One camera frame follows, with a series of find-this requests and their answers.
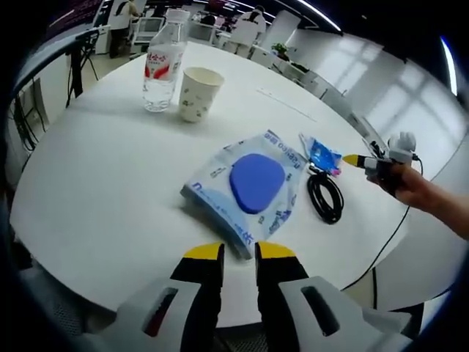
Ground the clear plastic water bottle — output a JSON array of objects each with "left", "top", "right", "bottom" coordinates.
[{"left": 141, "top": 9, "right": 189, "bottom": 114}]

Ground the green potted plant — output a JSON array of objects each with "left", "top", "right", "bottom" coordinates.
[{"left": 270, "top": 41, "right": 291, "bottom": 58}]

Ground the white table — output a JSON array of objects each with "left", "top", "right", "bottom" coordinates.
[{"left": 9, "top": 40, "right": 469, "bottom": 327}]

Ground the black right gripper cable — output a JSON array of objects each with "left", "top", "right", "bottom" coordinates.
[{"left": 340, "top": 153, "right": 428, "bottom": 294}]

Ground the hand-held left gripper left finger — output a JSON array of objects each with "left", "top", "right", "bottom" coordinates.
[{"left": 116, "top": 241, "right": 226, "bottom": 340}]

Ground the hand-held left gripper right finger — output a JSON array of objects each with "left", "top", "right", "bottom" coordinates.
[{"left": 254, "top": 241, "right": 413, "bottom": 344}]

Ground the small glossy blue packet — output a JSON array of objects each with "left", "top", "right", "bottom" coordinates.
[{"left": 298, "top": 133, "right": 344, "bottom": 176}]

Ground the large blue wet wipes pack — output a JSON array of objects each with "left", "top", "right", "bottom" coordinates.
[{"left": 180, "top": 128, "right": 308, "bottom": 260}]

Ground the black tripod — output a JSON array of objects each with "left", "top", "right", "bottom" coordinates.
[{"left": 64, "top": 29, "right": 100, "bottom": 108}]

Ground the white printed paper cup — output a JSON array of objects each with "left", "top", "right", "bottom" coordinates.
[{"left": 178, "top": 66, "right": 226, "bottom": 123}]

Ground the person's right hand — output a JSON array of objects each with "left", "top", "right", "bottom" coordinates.
[{"left": 367, "top": 168, "right": 433, "bottom": 210}]

